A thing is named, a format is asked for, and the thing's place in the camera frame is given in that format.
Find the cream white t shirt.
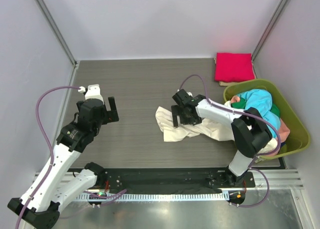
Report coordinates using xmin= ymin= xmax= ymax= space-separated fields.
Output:
xmin=155 ymin=106 xmax=234 ymax=142

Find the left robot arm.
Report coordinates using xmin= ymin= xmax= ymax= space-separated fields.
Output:
xmin=7 ymin=96 xmax=119 ymax=229

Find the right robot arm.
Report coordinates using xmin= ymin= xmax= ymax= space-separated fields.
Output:
xmin=171 ymin=89 xmax=272 ymax=187

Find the green t shirt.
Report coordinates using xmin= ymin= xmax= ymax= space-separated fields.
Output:
xmin=230 ymin=97 xmax=281 ymax=117

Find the folded red t shirt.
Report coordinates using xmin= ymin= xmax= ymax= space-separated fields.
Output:
xmin=214 ymin=52 xmax=255 ymax=83

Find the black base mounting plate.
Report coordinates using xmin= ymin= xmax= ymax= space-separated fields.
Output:
xmin=85 ymin=167 xmax=256 ymax=194

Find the light blue t shirt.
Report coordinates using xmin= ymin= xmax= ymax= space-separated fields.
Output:
xmin=237 ymin=89 xmax=281 ymax=131

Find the pink t shirt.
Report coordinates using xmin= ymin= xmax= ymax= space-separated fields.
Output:
xmin=225 ymin=95 xmax=290 ymax=143

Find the olive green plastic basket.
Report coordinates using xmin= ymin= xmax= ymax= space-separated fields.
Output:
xmin=223 ymin=79 xmax=310 ymax=161

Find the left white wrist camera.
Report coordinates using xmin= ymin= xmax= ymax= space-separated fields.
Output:
xmin=84 ymin=84 xmax=104 ymax=102

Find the white slotted cable duct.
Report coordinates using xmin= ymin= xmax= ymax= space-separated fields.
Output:
xmin=74 ymin=191 xmax=229 ymax=203

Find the left aluminium frame post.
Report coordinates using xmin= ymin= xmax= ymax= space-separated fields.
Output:
xmin=35 ymin=0 xmax=77 ymax=67

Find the aluminium frame post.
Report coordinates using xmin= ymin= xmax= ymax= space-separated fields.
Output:
xmin=251 ymin=0 xmax=297 ymax=62
xmin=35 ymin=0 xmax=77 ymax=67

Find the aluminium rail profile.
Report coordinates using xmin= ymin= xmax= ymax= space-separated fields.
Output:
xmin=34 ymin=167 xmax=305 ymax=190

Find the right aluminium frame post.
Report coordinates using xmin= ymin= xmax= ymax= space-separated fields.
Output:
xmin=251 ymin=0 xmax=297 ymax=62

